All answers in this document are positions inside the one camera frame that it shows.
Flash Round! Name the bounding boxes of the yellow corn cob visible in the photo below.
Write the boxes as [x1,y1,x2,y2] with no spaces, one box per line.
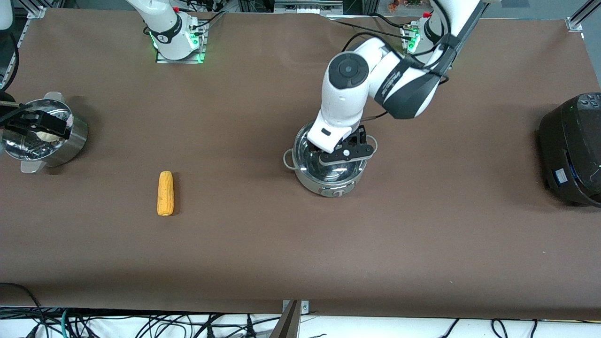
[157,171,175,216]

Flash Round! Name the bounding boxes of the brown table cover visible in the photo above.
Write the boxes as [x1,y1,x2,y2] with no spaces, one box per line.
[0,8,601,321]

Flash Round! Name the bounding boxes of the grey equipment box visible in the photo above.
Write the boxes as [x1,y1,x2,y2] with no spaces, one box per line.
[274,0,363,15]

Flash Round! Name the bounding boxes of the black rice cooker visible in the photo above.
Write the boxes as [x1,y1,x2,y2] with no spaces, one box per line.
[537,92,601,208]

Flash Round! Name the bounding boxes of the steel pot with flat handles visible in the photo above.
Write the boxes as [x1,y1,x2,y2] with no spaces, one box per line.
[1,92,89,174]

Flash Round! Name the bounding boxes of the steel pot with loop handles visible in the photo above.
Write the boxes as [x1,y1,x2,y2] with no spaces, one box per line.
[283,121,379,198]

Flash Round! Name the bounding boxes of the black cable on table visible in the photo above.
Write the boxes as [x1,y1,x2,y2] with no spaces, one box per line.
[329,13,409,53]

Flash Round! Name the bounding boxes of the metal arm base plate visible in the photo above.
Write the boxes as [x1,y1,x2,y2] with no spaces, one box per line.
[400,20,425,53]
[155,19,208,64]

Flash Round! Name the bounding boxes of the aluminium frame profile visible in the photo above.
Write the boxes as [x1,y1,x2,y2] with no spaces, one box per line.
[270,300,302,338]

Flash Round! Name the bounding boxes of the black cable at arm base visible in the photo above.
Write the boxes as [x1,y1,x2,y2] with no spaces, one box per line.
[187,0,228,30]

